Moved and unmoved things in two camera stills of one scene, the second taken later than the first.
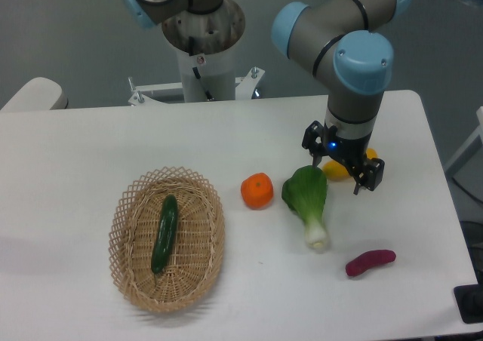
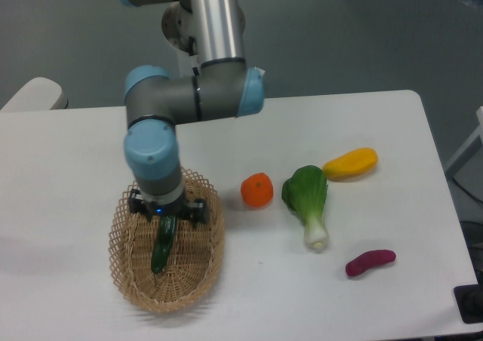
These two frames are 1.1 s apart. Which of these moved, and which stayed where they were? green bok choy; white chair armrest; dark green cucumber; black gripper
Moved: black gripper
Stayed: green bok choy; white chair armrest; dark green cucumber
